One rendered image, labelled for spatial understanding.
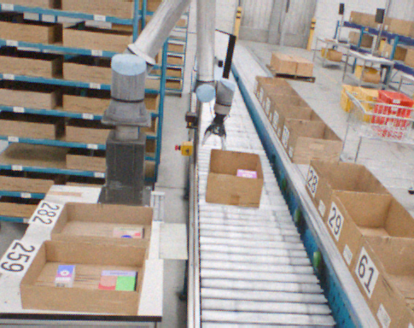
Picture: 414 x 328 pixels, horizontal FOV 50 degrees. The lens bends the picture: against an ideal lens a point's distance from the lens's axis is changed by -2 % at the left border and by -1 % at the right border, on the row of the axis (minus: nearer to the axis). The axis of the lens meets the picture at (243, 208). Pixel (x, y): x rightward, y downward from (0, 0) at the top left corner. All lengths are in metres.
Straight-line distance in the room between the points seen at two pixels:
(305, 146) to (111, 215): 1.24
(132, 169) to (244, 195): 0.59
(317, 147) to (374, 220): 0.77
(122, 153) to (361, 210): 1.13
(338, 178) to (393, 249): 0.78
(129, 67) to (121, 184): 0.56
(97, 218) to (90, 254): 0.33
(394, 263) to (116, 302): 1.02
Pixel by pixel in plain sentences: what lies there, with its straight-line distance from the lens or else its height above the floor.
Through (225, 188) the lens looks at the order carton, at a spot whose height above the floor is 0.84.
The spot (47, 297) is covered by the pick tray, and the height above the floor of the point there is 0.81.
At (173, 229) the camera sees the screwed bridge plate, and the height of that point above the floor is 0.75.
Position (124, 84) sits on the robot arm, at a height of 1.34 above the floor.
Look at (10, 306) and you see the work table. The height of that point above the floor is 0.75.
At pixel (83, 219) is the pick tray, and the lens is 2.11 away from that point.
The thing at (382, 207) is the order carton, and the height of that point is 0.99.
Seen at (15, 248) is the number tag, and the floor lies 0.86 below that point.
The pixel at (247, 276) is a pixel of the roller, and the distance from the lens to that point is 1.83.
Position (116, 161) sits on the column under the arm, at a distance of 2.18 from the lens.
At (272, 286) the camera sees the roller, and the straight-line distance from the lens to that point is 1.80.
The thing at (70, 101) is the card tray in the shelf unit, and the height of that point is 1.00.
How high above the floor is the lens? 1.78
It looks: 26 degrees down
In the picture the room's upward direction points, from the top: 9 degrees clockwise
